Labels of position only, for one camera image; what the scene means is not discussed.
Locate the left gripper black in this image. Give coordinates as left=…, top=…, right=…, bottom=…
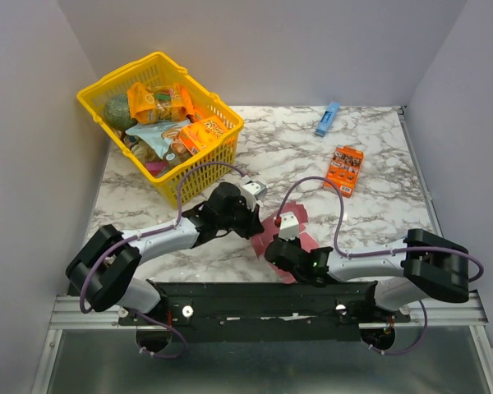
left=217, top=198, right=264, bottom=240

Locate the pink paper box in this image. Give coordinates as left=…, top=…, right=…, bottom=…
left=251, top=201, right=319, bottom=284

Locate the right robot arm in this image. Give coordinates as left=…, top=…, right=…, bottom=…
left=265, top=229, right=469, bottom=322

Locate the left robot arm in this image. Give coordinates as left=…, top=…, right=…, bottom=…
left=66, top=181, right=266, bottom=324

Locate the orange cracker box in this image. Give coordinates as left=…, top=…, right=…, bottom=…
left=179, top=116, right=228, bottom=156

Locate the orange product box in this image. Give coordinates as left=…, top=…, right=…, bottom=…
left=325, top=145, right=365, bottom=198

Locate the blue small box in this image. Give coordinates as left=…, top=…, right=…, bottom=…
left=315, top=102, right=340, bottom=137

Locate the pink item in basket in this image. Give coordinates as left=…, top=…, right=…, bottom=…
left=145, top=161, right=169, bottom=177

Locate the yellow plastic basket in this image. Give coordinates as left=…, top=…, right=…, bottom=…
left=76, top=52, right=244, bottom=208

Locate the light blue snack bag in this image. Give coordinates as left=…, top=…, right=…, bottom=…
left=126, top=120, right=191, bottom=159

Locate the orange snack bag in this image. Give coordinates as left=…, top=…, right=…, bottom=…
left=127, top=82, right=195, bottom=124

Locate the green melon ball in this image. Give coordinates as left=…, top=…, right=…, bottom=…
left=104, top=94, right=136, bottom=131

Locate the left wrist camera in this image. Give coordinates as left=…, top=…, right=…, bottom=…
left=241, top=181, right=267, bottom=203

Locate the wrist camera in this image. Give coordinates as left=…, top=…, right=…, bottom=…
left=241, top=181, right=267, bottom=203
left=278, top=212, right=300, bottom=241

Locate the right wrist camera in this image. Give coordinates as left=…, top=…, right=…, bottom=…
left=278, top=212, right=300, bottom=241

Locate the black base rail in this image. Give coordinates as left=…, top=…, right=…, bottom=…
left=118, top=281, right=412, bottom=344

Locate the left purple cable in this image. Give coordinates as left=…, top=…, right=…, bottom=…
left=79, top=161, right=251, bottom=315

